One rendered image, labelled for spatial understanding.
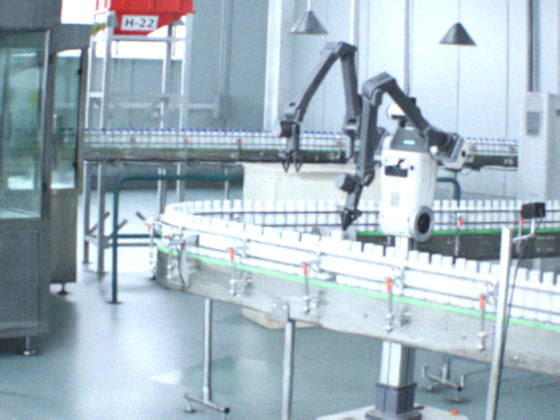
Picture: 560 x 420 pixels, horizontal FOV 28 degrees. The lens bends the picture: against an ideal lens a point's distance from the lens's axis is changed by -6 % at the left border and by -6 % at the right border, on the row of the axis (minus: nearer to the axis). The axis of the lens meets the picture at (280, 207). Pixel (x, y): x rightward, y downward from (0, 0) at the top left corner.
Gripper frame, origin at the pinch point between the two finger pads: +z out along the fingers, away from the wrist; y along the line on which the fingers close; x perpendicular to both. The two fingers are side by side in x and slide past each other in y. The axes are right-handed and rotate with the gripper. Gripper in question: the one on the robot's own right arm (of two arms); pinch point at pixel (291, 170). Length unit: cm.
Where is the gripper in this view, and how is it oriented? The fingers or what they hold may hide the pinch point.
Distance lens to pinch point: 505.9
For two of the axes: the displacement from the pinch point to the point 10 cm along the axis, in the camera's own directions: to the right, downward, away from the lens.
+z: -0.4, 9.9, 1.0
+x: 6.6, 1.0, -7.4
